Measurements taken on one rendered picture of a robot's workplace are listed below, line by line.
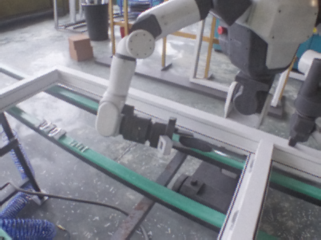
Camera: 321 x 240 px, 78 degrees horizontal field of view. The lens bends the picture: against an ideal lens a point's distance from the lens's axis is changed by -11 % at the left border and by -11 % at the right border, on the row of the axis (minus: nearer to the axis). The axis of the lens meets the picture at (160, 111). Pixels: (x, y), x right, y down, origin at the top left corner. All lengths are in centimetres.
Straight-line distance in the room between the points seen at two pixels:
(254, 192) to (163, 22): 50
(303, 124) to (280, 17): 32
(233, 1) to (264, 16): 11
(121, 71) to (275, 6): 47
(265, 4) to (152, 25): 33
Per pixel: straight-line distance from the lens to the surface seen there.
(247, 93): 88
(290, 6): 75
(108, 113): 64
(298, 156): 78
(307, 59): 65
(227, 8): 67
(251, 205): 56
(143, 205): 64
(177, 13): 63
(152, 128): 65
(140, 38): 59
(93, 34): 495
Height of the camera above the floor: 138
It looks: 35 degrees down
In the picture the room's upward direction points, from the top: 3 degrees clockwise
